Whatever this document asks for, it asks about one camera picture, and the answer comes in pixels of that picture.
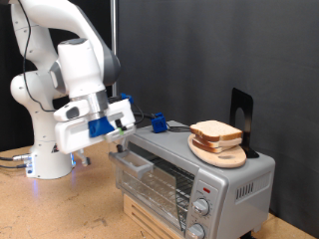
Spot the silver toaster oven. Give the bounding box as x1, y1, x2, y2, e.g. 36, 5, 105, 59
114, 119, 276, 239

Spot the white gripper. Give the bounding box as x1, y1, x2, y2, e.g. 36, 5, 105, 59
54, 98, 137, 167

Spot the round wooden serving board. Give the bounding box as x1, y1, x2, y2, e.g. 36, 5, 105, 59
187, 132, 247, 169

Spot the wire oven rack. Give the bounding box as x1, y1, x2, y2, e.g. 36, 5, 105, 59
146, 155, 195, 230

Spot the black base cable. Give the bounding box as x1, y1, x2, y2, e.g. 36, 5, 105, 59
0, 162, 28, 169
0, 152, 32, 162

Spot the black metal bookend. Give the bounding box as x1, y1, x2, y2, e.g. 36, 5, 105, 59
228, 87, 260, 159

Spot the metal spatula with blue block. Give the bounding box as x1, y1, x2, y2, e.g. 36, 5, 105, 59
133, 112, 193, 134

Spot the wooden riser under oven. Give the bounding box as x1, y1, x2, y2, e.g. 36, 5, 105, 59
123, 193, 180, 239

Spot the silver oven knob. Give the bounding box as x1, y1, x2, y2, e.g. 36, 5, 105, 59
187, 223, 206, 239
192, 198, 210, 217

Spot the white bread slice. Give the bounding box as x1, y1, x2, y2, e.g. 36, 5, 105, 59
191, 138, 233, 154
189, 119, 243, 142
193, 133, 243, 149

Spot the metal pole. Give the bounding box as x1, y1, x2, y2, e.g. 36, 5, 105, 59
110, 0, 119, 98

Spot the glass oven door with handle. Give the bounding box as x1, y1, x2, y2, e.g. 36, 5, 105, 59
109, 149, 187, 233

